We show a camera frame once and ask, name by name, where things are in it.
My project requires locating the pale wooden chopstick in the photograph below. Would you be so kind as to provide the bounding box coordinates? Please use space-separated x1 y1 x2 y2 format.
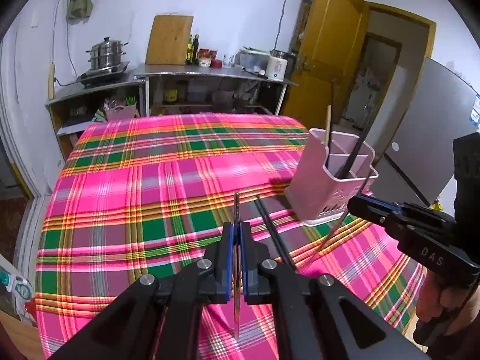
325 104 332 147
303 170 374 269

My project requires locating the steel kitchen counter table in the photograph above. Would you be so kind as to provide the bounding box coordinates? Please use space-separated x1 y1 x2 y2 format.
132 63 298 116

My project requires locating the person's right hand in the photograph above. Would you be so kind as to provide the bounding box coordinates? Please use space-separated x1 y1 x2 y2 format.
416 271 479 335

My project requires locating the grey refrigerator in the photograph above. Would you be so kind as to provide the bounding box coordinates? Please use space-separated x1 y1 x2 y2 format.
370 58 479 206

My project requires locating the pink plaid tablecloth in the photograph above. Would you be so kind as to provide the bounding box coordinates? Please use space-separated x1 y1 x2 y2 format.
35 114 425 356

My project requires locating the pink plastic utensil basket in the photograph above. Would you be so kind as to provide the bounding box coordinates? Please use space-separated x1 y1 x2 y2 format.
285 127 378 227

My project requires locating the pink small basket on shelf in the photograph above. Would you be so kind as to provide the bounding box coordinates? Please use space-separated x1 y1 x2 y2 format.
103 102 137 121

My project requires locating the yellow wooden door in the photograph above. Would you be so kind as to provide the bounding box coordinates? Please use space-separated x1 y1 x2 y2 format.
282 0 370 128

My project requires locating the low steel shelf cabinet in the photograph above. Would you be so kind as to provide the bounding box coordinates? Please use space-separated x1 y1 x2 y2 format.
46 76 146 159

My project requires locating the white electric kettle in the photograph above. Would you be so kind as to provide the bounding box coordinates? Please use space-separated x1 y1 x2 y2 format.
266 49 296 80

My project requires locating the black induction cooker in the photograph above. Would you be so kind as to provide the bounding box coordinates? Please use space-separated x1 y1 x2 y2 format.
76 61 129 87

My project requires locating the red lidded jar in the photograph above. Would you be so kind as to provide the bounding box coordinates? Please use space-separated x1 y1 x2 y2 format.
197 49 216 68

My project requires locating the clear plastic container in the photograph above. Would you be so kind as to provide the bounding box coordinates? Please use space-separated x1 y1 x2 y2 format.
235 46 271 72

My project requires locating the stainless steel steamer pot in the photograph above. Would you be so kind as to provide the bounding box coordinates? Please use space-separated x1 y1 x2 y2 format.
86 37 128 70

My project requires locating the wooden cutting board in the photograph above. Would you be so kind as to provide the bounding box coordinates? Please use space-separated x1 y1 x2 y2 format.
145 15 193 65

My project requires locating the dark sauce bottle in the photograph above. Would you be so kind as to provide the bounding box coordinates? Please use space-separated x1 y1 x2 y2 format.
192 34 199 65

